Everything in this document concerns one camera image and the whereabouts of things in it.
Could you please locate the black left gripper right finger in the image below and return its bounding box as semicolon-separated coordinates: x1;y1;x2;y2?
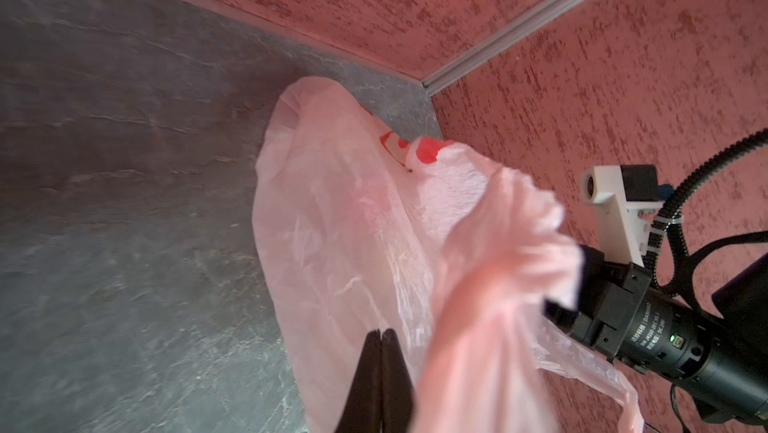
381;329;414;433

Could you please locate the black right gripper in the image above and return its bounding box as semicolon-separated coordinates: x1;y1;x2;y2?
544;245;720;376

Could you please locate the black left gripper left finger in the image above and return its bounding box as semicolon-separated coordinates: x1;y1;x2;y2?
335;330;382;433

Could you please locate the pink plastic bag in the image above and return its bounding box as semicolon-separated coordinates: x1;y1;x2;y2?
252;77;644;432

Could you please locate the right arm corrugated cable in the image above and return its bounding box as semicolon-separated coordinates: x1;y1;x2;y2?
643;128;768;296

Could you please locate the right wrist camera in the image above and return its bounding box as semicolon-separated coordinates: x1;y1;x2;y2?
580;165;663;266

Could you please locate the right corner aluminium post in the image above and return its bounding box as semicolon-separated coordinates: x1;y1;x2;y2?
422;0;587;97

